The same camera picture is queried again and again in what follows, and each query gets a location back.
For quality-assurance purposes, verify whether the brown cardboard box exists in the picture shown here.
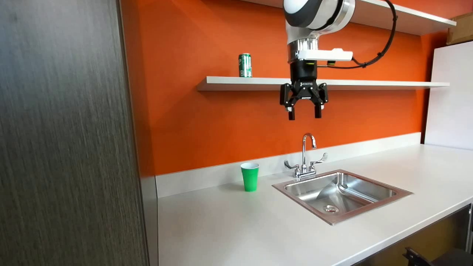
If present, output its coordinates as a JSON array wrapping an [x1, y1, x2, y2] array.
[[446, 12, 473, 47]]

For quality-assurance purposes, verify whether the green plastic cup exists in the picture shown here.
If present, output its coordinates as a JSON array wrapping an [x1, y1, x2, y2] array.
[[239, 161, 262, 193]]

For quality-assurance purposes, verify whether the chrome two-handle faucet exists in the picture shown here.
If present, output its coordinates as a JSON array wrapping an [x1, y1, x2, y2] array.
[[282, 131, 330, 180]]

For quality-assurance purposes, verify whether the stainless steel sink basin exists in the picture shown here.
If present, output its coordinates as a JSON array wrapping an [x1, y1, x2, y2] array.
[[270, 168, 414, 227]]

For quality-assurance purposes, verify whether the dark wood cabinet panel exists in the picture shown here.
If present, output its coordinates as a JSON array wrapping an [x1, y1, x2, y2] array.
[[0, 0, 152, 266]]

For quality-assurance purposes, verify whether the green soda can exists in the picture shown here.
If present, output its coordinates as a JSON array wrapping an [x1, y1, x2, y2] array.
[[236, 51, 254, 80]]

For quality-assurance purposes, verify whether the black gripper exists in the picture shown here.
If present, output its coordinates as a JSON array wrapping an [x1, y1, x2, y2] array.
[[278, 57, 331, 122]]

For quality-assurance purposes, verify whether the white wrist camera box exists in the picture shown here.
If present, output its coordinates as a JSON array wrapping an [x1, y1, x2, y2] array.
[[294, 37, 355, 63]]

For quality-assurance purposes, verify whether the white appliance side panel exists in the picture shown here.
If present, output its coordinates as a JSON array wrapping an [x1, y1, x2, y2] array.
[[423, 40, 473, 152]]

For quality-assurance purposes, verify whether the white high wall shelf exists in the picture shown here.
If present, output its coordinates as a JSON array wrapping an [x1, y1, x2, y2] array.
[[245, 0, 460, 37]]

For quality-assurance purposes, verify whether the white counter backsplash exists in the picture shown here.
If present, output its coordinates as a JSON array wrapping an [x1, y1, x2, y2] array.
[[155, 130, 426, 199]]

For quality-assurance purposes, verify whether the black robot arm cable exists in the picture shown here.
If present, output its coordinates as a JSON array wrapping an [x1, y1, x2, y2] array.
[[327, 0, 399, 69]]

